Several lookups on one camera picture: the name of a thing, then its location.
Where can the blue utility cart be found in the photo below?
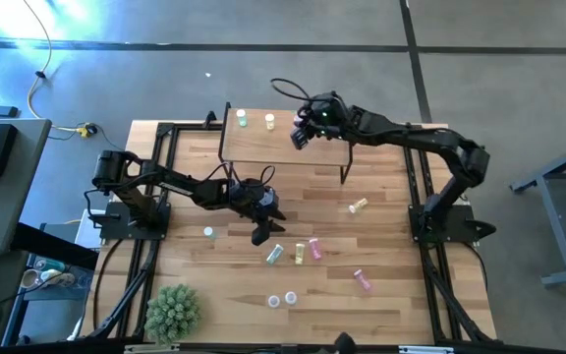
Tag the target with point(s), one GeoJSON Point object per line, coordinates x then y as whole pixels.
{"type": "Point", "coordinates": [47, 319]}

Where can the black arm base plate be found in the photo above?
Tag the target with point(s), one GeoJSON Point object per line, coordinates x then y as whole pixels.
{"type": "Point", "coordinates": [116, 228]}
{"type": "Point", "coordinates": [452, 221]}

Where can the wooden shelf black legs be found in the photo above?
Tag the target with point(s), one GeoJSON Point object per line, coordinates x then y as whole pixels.
{"type": "Point", "coordinates": [263, 147]}

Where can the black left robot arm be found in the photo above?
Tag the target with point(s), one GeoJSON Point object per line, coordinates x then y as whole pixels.
{"type": "Point", "coordinates": [175, 182]}

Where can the yellow vial white cap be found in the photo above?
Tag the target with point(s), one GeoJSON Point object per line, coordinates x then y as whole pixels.
{"type": "Point", "coordinates": [358, 205]}
{"type": "Point", "coordinates": [269, 121]}
{"type": "Point", "coordinates": [299, 253]}

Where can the black beam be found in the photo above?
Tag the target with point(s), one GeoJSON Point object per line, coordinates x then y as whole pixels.
{"type": "Point", "coordinates": [52, 246]}

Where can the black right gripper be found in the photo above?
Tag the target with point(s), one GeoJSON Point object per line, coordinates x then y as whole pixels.
{"type": "Point", "coordinates": [324, 120]}

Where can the silver bracket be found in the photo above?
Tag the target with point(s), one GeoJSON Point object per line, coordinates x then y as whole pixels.
{"type": "Point", "coordinates": [150, 348]}
{"type": "Point", "coordinates": [425, 350]}

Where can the clear bottle pink pills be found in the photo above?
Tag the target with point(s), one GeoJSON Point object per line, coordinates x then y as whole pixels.
{"type": "Point", "coordinates": [273, 301]}

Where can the green artificial plant white pot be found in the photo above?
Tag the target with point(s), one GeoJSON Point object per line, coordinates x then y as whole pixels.
{"type": "Point", "coordinates": [172, 314]}

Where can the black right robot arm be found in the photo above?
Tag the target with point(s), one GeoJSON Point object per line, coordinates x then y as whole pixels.
{"type": "Point", "coordinates": [411, 137]}

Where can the teal can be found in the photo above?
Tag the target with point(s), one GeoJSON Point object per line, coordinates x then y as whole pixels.
{"type": "Point", "coordinates": [47, 264]}

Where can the black metal table frame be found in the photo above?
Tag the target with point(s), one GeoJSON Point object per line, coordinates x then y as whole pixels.
{"type": "Point", "coordinates": [192, 128]}

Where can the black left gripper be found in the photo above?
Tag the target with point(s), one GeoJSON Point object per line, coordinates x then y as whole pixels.
{"type": "Point", "coordinates": [258, 196]}

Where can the grey metal cart frame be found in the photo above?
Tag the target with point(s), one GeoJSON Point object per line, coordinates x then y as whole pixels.
{"type": "Point", "coordinates": [565, 277]}

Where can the teal vial white cap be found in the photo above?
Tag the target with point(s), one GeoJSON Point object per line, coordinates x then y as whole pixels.
{"type": "Point", "coordinates": [274, 254]}
{"type": "Point", "coordinates": [241, 117]}
{"type": "Point", "coordinates": [209, 232]}

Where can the clear bottle colourful pills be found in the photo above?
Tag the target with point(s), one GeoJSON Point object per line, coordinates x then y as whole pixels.
{"type": "Point", "coordinates": [290, 297]}

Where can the white box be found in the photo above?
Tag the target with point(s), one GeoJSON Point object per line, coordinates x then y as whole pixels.
{"type": "Point", "coordinates": [86, 233]}

